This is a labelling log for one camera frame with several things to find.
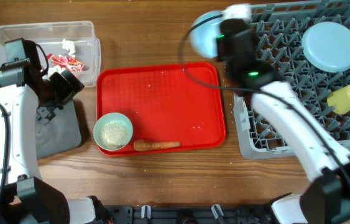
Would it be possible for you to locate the red snack wrapper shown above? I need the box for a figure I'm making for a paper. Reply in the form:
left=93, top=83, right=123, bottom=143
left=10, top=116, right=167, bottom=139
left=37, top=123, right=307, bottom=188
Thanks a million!
left=47, top=54, right=85, bottom=73

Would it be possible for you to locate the light blue bowl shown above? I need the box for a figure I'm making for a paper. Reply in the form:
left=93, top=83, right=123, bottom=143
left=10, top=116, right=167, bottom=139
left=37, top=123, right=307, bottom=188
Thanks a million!
left=190, top=17, right=222, bottom=58

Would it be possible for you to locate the light blue plate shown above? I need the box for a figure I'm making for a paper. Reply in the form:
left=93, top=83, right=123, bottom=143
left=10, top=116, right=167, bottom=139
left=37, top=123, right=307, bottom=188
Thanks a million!
left=302, top=22, right=350, bottom=73

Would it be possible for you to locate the yellow plastic cup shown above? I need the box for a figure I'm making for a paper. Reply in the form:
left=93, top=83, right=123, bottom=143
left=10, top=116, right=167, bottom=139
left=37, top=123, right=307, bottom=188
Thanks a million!
left=327, top=85, right=350, bottom=114

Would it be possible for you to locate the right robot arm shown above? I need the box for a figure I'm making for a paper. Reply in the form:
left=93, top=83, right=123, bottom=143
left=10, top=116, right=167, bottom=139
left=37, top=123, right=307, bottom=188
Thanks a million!
left=216, top=19, right=350, bottom=223

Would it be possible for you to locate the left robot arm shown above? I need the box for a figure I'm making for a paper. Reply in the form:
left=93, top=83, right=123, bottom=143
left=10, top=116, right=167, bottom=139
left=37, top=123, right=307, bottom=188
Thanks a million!
left=0, top=38, right=84, bottom=223

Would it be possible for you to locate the clear plastic waste bin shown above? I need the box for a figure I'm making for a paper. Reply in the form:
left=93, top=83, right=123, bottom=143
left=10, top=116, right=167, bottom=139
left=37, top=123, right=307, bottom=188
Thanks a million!
left=0, top=21, right=101, bottom=87

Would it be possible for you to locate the grey dishwasher rack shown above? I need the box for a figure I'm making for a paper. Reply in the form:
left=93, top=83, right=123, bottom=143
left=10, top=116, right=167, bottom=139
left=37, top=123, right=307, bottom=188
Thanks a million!
left=232, top=0, right=350, bottom=160

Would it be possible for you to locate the green bowl with rice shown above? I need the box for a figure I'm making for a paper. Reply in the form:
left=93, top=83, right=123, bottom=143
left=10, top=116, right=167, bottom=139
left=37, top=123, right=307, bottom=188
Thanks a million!
left=93, top=113, right=133, bottom=151

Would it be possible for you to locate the red serving tray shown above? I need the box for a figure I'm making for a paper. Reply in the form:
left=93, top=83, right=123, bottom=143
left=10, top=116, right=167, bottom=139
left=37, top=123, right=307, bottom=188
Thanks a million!
left=96, top=64, right=226, bottom=151

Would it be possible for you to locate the orange carrot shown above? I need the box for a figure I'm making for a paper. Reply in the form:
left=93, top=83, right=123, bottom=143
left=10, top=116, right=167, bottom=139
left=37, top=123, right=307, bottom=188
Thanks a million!
left=134, top=139, right=181, bottom=152

